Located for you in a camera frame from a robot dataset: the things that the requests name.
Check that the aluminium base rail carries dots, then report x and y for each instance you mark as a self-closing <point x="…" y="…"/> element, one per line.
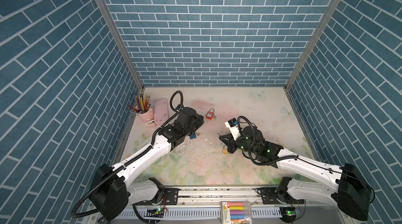
<point x="157" y="202"/>

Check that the aluminium corner post right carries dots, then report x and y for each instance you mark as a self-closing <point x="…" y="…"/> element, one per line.
<point x="324" y="20"/>

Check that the aluminium corner post left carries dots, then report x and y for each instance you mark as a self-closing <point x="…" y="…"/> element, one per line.
<point x="103" y="9"/>

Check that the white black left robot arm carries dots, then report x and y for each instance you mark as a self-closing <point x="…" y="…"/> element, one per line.
<point x="112" y="188"/>

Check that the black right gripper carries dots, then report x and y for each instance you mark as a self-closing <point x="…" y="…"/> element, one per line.
<point x="230" y="143"/>

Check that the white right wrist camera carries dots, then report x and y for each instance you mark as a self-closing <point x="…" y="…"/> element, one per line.
<point x="232" y="125"/>

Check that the pink pencil case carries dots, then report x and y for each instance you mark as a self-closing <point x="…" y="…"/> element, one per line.
<point x="161" y="111"/>

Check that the pink pencil cup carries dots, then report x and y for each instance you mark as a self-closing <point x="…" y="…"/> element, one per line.
<point x="147" y="118"/>

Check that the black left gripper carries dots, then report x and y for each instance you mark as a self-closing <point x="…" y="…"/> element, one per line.
<point x="199" y="120"/>

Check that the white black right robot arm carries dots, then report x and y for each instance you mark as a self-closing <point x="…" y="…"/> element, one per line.
<point x="341" y="186"/>

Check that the coloured pencils bundle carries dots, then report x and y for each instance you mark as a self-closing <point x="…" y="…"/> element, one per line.
<point x="142" y="104"/>

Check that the aluminium corner post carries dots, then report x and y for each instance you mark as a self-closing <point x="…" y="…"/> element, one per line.
<point x="103" y="9"/>
<point x="324" y="20"/>

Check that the brass padlock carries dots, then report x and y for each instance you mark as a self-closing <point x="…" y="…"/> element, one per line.
<point x="225" y="150"/>

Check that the red padlock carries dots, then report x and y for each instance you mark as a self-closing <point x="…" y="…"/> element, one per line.
<point x="211" y="114"/>

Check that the marker pen box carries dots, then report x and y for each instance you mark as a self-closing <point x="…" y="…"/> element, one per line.
<point x="236" y="212"/>

